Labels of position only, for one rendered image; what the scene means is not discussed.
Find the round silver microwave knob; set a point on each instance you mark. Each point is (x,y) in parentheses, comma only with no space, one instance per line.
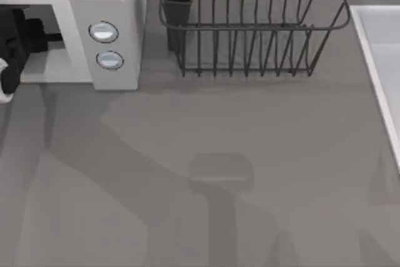
(103,32)
(109,60)

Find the white sink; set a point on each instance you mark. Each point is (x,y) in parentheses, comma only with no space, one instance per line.
(379,32)

